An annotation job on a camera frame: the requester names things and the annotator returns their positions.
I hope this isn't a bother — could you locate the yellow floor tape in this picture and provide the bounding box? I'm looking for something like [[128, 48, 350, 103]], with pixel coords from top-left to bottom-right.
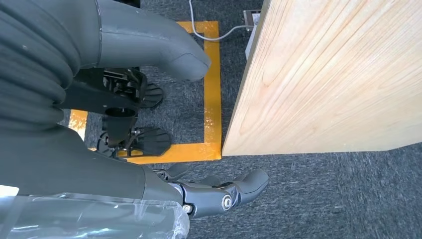
[[67, 20, 222, 165]]

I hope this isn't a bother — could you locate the black right robot foot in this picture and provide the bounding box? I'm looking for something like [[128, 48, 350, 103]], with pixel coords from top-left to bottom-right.
[[97, 109, 172, 158]]

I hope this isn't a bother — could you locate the black robot foot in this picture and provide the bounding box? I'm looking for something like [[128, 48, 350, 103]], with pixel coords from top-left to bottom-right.
[[102, 67, 166, 111], [97, 109, 172, 158]]

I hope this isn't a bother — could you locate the black left robot foot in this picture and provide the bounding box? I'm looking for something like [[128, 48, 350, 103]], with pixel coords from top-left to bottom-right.
[[102, 67, 166, 111]]

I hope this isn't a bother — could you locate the wooden desk leg panel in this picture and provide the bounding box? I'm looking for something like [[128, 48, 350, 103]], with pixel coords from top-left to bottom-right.
[[221, 0, 422, 157]]

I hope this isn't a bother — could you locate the clear plastic film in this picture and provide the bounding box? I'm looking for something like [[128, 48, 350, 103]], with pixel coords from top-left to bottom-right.
[[0, 193, 191, 239]]

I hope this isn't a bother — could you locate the single white cable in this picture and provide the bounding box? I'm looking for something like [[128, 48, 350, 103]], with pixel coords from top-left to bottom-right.
[[188, 0, 254, 42]]

